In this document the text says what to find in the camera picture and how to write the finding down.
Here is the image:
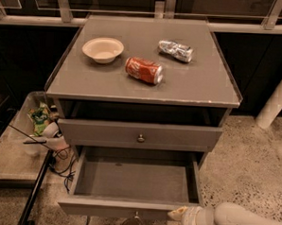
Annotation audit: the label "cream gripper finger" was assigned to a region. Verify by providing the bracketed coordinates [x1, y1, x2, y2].
[167, 206, 187, 221]

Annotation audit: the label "grey drawer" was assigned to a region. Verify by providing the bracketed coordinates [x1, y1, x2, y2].
[58, 119, 222, 152]
[59, 147, 203, 220]

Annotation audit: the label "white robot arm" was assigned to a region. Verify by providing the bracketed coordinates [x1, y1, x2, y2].
[167, 80, 282, 225]

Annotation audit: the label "brass middle drawer knob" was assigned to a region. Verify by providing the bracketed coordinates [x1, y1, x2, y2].
[133, 212, 140, 220]

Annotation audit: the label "brass drawer knob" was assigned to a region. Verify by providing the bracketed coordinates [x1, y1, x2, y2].
[137, 134, 145, 143]
[133, 212, 140, 220]

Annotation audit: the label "brass top drawer knob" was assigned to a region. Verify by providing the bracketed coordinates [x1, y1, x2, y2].
[137, 134, 145, 143]

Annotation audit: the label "grey top drawer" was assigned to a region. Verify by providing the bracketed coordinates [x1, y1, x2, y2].
[58, 119, 222, 152]

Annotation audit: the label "grey drawer cabinet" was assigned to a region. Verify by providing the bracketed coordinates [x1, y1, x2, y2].
[40, 12, 247, 174]

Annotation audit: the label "red soda can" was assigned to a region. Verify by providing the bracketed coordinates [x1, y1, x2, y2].
[125, 57, 163, 85]

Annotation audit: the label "white crumpled cup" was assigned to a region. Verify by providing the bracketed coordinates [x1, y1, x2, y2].
[43, 122, 59, 138]

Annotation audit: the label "crushed silver can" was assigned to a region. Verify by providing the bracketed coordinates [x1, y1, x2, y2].
[158, 40, 194, 63]

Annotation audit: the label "green snack bag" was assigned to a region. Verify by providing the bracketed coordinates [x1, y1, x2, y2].
[28, 101, 51, 136]

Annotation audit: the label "white paper bowl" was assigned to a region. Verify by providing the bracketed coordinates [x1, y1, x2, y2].
[81, 38, 124, 64]

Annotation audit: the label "metal window railing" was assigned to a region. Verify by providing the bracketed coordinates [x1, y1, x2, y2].
[0, 0, 282, 35]

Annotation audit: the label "black cables on floor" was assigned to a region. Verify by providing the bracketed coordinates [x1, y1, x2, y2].
[46, 144, 79, 194]

